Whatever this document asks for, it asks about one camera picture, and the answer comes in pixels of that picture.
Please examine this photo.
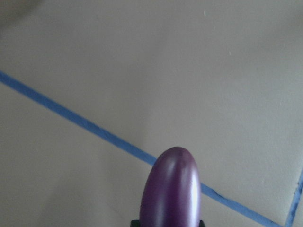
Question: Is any purple eggplant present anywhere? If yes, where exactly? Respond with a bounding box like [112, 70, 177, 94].
[139, 147, 201, 227]

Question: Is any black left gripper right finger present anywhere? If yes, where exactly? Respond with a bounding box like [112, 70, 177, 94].
[200, 220, 205, 227]

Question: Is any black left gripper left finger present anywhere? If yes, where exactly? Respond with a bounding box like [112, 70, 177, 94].
[131, 220, 140, 227]

